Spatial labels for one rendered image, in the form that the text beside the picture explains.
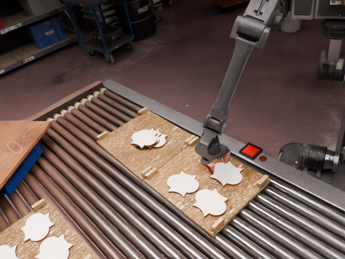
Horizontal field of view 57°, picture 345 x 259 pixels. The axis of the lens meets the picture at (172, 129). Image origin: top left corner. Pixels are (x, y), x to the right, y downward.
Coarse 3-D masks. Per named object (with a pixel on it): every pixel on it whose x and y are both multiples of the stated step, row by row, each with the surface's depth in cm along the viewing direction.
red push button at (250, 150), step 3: (249, 144) 149; (246, 147) 147; (249, 147) 147; (252, 147) 147; (255, 147) 147; (243, 150) 146; (246, 150) 146; (249, 150) 146; (252, 150) 146; (255, 150) 145; (258, 150) 145; (246, 153) 145; (249, 153) 144; (252, 153) 144; (255, 153) 144; (252, 156) 143
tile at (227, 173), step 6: (228, 162) 139; (216, 168) 137; (222, 168) 137; (228, 168) 136; (234, 168) 136; (216, 174) 135; (222, 174) 134; (228, 174) 134; (234, 174) 133; (240, 174) 133; (222, 180) 132; (228, 180) 131; (234, 180) 131; (240, 180) 130
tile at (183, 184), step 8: (176, 176) 138; (184, 176) 137; (192, 176) 136; (168, 184) 135; (176, 184) 134; (184, 184) 134; (192, 184) 133; (168, 192) 132; (176, 192) 132; (184, 192) 130; (192, 192) 130
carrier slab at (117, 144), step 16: (128, 128) 172; (144, 128) 170; (160, 128) 168; (176, 128) 166; (112, 144) 164; (128, 144) 162; (176, 144) 156; (128, 160) 152; (144, 160) 151; (160, 160) 149
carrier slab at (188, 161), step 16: (176, 160) 147; (192, 160) 146; (160, 176) 141; (208, 176) 137; (256, 176) 132; (160, 192) 134; (224, 192) 129; (240, 192) 127; (256, 192) 126; (192, 208) 125; (240, 208) 122; (208, 224) 118; (224, 224) 118
